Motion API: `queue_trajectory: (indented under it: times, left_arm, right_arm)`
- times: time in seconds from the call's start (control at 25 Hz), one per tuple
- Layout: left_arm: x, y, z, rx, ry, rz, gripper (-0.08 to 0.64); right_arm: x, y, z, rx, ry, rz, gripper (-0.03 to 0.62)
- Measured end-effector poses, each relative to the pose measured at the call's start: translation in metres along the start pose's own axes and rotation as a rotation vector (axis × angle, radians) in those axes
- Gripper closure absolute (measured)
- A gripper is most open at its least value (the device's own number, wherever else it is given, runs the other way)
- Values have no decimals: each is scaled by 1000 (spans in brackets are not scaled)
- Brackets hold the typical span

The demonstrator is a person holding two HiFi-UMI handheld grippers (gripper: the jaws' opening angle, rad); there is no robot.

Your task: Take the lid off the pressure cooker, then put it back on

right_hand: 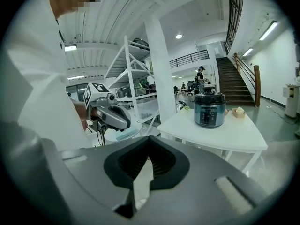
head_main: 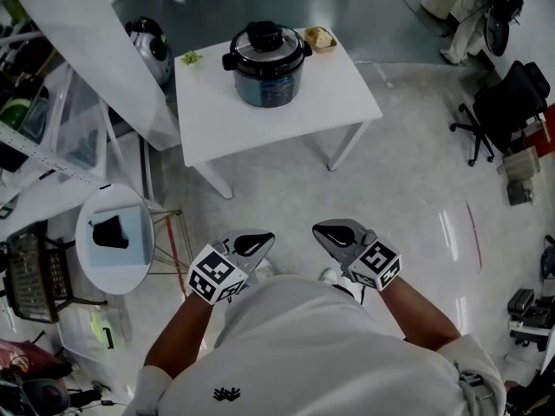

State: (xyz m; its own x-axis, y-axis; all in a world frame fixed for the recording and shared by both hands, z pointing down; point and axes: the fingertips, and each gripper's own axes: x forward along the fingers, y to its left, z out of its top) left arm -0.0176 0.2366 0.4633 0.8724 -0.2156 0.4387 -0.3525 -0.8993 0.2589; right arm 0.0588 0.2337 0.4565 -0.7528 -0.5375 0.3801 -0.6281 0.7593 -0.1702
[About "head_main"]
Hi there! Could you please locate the silver and black round robot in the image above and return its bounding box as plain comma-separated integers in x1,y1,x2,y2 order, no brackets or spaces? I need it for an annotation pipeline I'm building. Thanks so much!
124,16,173,88

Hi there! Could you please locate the round white side table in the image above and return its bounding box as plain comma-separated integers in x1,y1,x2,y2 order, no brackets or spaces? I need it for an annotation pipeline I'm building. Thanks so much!
75,183,156,296

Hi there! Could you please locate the black mesh basket chair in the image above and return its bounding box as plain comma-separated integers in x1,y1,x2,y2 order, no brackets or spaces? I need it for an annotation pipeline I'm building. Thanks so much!
3,222,108,325

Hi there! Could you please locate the black office chair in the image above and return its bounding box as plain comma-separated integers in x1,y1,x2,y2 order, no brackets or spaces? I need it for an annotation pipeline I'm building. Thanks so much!
449,60,552,167

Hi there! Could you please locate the black pressure cooker lid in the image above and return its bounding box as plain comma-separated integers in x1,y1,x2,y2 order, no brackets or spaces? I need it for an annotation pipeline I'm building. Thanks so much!
228,20,305,72

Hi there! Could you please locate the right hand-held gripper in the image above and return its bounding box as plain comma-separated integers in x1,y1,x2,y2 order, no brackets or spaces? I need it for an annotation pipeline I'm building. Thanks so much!
311,218,402,293

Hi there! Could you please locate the tan food container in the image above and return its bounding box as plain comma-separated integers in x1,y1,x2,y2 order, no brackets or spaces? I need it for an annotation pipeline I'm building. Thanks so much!
303,25,339,55

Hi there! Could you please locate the person's left forearm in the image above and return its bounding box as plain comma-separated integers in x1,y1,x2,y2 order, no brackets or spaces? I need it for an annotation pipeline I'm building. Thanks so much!
145,291,214,380

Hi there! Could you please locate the person's white shirt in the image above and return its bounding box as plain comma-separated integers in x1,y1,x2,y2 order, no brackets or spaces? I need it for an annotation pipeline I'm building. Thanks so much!
123,274,508,416

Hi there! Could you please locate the white partition board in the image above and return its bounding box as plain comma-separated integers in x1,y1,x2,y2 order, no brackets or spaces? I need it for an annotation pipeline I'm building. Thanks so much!
7,0,182,152

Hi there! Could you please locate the person's right forearm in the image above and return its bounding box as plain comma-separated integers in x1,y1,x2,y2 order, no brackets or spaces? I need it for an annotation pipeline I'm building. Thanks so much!
380,275,461,355

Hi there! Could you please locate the black pouch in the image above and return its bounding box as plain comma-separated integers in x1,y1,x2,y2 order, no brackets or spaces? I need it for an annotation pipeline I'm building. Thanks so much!
88,215,131,250

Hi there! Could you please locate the black equipment case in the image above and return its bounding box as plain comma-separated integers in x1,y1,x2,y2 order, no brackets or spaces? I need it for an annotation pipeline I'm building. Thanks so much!
506,287,555,354

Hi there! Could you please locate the person's left white shoe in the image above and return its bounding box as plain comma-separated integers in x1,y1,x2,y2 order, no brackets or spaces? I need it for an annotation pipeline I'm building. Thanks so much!
254,257,279,282

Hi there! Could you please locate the clear plastic storage bin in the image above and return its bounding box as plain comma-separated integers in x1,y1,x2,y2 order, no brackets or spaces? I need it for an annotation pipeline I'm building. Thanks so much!
55,83,108,173

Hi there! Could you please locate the light blue tray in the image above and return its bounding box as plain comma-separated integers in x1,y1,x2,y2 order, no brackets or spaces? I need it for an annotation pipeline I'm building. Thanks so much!
88,205,147,269

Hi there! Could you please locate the dark blue pressure cooker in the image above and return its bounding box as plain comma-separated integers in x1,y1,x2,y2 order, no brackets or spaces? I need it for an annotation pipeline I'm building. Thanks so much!
221,20,314,109

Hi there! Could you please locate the white metal shelf rack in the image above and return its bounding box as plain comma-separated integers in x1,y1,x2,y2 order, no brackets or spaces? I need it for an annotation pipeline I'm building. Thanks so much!
0,0,113,233

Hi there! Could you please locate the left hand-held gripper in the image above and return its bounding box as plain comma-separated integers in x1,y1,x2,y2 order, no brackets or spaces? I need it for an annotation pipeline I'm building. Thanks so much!
186,228,277,307

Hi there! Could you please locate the white rectangular table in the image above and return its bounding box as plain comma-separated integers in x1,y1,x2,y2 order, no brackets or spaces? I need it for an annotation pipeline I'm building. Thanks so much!
173,26,384,200

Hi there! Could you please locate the grey box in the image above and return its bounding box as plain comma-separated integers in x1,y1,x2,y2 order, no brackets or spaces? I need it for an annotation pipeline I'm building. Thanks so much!
496,146,542,208

